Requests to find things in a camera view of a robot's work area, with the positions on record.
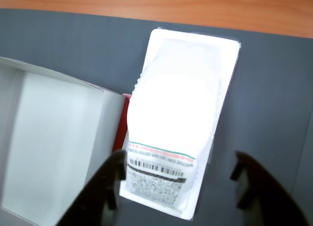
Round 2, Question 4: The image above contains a gray open cardboard box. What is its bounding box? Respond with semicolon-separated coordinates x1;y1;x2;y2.
0;56;127;226

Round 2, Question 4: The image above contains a red paper sheet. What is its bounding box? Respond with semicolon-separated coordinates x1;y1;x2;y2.
112;93;133;153

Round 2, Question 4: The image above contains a dark gray table mat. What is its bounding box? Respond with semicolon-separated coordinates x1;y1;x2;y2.
0;8;306;226
304;39;313;212

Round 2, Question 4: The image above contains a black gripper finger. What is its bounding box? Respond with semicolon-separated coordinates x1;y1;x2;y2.
57;150;128;226
229;151;311;226

